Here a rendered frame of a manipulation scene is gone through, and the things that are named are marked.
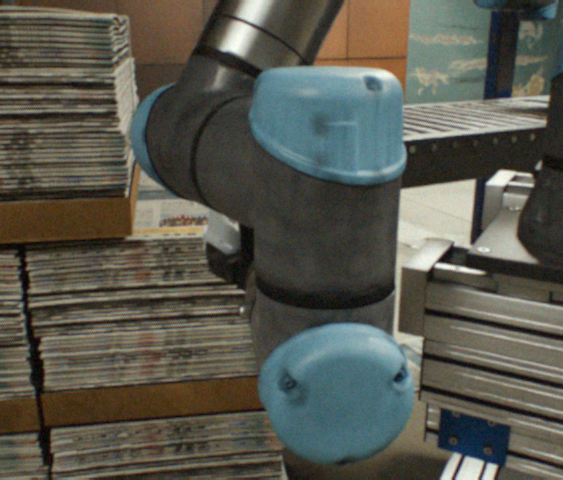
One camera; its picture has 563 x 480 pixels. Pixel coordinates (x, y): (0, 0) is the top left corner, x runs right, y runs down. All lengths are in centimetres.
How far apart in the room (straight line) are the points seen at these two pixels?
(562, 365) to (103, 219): 53
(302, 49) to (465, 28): 562
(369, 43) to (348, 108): 502
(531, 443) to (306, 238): 66
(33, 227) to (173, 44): 393
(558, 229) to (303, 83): 50
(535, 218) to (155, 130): 49
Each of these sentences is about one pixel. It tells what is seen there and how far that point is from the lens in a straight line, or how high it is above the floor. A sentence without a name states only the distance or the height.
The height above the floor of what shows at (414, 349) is 1.
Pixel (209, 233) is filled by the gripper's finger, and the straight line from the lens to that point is 61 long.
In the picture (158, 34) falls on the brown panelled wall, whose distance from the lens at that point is 457.
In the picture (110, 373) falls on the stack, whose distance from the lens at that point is 80.
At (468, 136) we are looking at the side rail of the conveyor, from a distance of 169.
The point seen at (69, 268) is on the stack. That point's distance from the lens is 75.
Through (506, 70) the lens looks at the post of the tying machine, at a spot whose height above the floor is 89.
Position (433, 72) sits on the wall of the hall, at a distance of 584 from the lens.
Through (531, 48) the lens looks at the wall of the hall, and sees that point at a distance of 661.
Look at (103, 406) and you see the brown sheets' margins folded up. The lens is 81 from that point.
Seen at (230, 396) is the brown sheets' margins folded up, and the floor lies 63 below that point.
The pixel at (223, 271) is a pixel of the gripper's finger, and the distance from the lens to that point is 55.
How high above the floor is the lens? 105
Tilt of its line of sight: 18 degrees down
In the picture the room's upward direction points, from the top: straight up
